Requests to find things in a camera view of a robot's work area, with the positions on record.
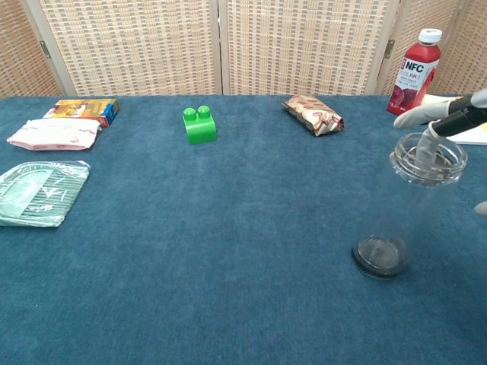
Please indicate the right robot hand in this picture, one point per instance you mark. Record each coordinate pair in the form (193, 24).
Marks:
(460, 116)

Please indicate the white and yellow notebook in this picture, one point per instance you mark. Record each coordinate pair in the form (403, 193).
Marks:
(473, 137)

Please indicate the red NFC juice bottle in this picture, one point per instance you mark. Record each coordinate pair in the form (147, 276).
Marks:
(411, 80)

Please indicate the clear glass jar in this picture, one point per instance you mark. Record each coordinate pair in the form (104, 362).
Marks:
(399, 213)

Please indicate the gold red snack packet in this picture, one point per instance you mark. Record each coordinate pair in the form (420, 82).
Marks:
(314, 114)

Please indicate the green toy brick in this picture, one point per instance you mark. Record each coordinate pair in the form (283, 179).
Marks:
(199, 129)

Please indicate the blue table cloth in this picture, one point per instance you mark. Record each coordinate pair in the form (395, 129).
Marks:
(209, 247)

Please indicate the woven bamboo folding screen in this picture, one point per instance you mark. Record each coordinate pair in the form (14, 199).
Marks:
(133, 45)

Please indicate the colourful orange cardboard box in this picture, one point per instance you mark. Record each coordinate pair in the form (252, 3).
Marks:
(83, 110)

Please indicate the white tissue packet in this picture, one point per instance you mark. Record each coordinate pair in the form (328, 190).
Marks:
(53, 135)

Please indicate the clear green plastic pouch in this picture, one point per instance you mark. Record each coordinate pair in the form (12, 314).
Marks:
(38, 194)

